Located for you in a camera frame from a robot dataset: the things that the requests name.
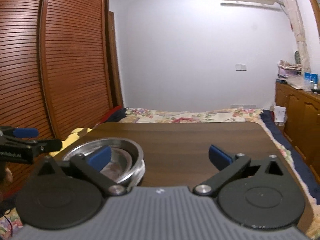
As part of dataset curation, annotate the small steel bowl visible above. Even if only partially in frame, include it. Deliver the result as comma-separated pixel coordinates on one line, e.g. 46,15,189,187
100,147,132,181

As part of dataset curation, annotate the large steel bowl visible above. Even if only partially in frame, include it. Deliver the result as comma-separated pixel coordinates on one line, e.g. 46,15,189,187
63,138,145,188

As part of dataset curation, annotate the floral square plate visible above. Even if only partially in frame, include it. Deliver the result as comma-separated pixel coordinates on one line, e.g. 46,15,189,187
126,161,146,192

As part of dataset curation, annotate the white paper bag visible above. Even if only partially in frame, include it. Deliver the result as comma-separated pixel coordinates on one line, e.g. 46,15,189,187
273,105,286,126

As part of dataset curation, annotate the wooden slatted wardrobe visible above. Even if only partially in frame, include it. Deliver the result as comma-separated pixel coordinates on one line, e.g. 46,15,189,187
0,0,124,201

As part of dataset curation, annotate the wooden sideboard cabinet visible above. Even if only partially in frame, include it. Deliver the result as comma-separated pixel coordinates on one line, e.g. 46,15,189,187
275,82,320,181

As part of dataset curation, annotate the floral bed blanket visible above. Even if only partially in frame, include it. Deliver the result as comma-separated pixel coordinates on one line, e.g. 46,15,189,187
100,107,320,240

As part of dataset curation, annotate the stack of folded fabrics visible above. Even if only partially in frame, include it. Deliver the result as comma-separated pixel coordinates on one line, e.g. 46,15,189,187
277,60,302,82

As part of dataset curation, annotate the blue box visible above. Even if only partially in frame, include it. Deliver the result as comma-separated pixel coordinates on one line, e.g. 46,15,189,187
304,72,319,84

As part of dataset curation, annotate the beige curtain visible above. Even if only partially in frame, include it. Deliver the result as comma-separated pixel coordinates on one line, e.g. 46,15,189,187
283,0,311,72

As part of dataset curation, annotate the white wall switch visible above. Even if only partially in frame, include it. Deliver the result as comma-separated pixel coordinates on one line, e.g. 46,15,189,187
235,64,247,71

